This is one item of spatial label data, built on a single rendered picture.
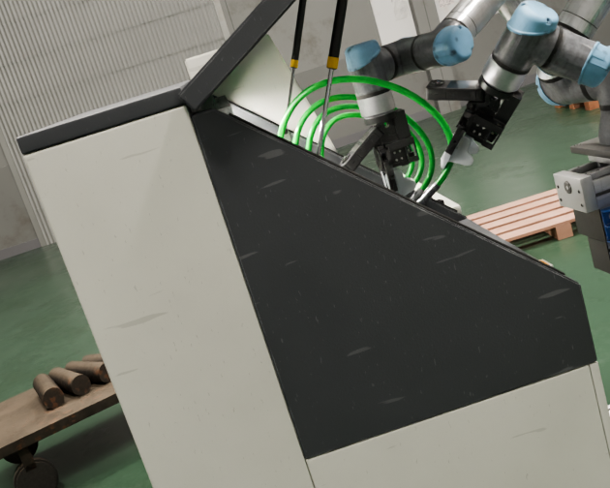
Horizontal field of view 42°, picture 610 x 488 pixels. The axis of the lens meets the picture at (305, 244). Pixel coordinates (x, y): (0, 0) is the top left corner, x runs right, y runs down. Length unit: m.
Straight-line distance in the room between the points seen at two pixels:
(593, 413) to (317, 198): 0.68
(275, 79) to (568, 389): 1.03
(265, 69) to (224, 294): 0.81
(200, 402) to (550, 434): 0.67
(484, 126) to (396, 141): 0.24
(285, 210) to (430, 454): 0.55
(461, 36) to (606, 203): 0.68
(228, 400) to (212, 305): 0.18
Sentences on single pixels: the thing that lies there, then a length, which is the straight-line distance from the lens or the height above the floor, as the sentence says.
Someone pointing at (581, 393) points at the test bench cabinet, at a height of 0.74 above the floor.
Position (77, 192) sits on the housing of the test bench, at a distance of 1.38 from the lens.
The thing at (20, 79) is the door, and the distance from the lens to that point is 10.58.
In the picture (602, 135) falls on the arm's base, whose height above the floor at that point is 1.06.
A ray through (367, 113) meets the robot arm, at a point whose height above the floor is 1.33.
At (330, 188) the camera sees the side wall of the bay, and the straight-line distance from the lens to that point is 1.38.
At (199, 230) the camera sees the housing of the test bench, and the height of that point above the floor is 1.26.
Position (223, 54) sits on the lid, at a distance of 1.33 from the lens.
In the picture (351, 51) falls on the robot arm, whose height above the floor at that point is 1.46.
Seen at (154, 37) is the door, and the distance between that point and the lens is 10.50.
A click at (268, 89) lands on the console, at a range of 2.05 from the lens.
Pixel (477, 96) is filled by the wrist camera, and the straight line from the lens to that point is 1.55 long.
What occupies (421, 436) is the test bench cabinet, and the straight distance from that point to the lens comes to 1.55.
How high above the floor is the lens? 1.52
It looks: 14 degrees down
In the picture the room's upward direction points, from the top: 17 degrees counter-clockwise
